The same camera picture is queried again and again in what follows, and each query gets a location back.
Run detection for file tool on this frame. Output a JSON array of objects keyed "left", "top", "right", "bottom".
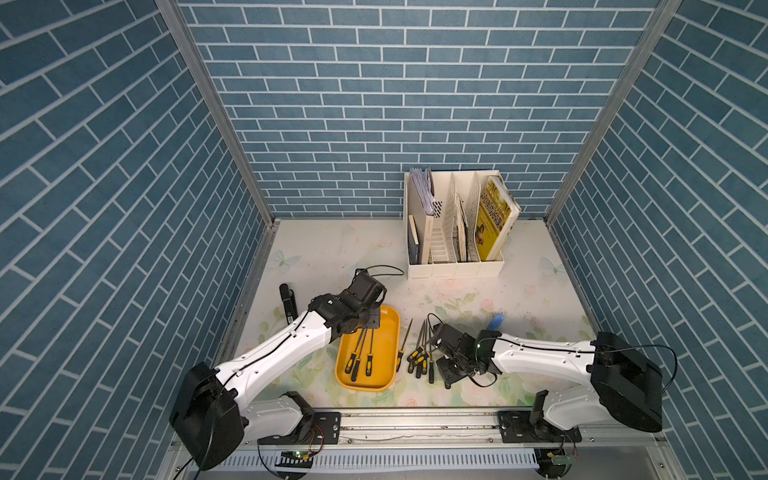
[
  {"left": 425, "top": 321, "right": 435, "bottom": 384},
  {"left": 350, "top": 329, "right": 368, "bottom": 383},
  {"left": 365, "top": 329, "right": 375, "bottom": 377},
  {"left": 408, "top": 345, "right": 427, "bottom": 379},
  {"left": 407, "top": 320, "right": 429, "bottom": 365},
  {"left": 395, "top": 319, "right": 413, "bottom": 373}
]

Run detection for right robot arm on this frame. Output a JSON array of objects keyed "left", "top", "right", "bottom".
[{"left": 429, "top": 324, "right": 663, "bottom": 442}]

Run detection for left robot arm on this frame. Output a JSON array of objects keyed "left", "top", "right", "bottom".
[{"left": 169, "top": 269, "right": 387, "bottom": 471}]

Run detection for yellow plastic storage box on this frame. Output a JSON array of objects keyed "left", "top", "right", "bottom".
[{"left": 335, "top": 306, "right": 401, "bottom": 393}]

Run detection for white file organizer rack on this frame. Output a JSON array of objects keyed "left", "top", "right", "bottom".
[{"left": 403, "top": 170, "right": 505, "bottom": 279}]

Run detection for blue object on table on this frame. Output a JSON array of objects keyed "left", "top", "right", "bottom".
[{"left": 485, "top": 314, "right": 504, "bottom": 331}]

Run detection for black stapler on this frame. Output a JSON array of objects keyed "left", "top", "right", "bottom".
[{"left": 279, "top": 283, "right": 298, "bottom": 324}]

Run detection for black book in rack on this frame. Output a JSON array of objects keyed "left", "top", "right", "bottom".
[{"left": 407, "top": 215, "right": 421, "bottom": 265}]

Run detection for purple patterned papers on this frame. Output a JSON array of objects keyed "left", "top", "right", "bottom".
[{"left": 409, "top": 168, "right": 436, "bottom": 216}]

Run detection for yellow book in rack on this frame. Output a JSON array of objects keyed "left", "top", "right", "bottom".
[{"left": 475, "top": 176, "right": 522, "bottom": 261}]

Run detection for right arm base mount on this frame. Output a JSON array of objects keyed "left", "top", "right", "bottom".
[{"left": 497, "top": 389, "right": 601, "bottom": 445}]

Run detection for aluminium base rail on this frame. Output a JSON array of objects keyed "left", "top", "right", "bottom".
[{"left": 215, "top": 406, "right": 655, "bottom": 475}]

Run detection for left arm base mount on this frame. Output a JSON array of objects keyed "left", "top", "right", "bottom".
[{"left": 242, "top": 391, "right": 342, "bottom": 447}]

